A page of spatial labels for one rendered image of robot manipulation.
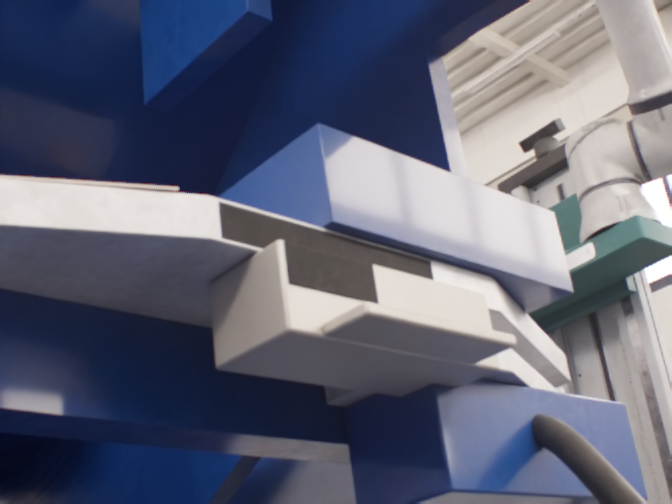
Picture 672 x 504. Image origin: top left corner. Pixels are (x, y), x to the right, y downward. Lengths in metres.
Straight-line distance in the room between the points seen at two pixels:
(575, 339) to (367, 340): 1.88
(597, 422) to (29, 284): 0.56
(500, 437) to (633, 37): 1.54
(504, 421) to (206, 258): 0.32
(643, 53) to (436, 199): 1.47
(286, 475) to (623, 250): 1.16
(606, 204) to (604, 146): 0.15
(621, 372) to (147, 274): 1.85
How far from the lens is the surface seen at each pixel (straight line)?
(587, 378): 2.52
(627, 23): 2.29
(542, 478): 0.90
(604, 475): 0.81
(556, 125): 2.68
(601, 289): 2.41
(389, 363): 0.75
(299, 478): 1.25
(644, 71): 2.29
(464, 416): 0.83
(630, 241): 2.20
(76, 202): 0.67
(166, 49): 1.04
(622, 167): 2.31
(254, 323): 0.69
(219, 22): 0.97
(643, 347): 2.38
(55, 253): 0.69
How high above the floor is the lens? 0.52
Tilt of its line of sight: 25 degrees up
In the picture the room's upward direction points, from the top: 8 degrees counter-clockwise
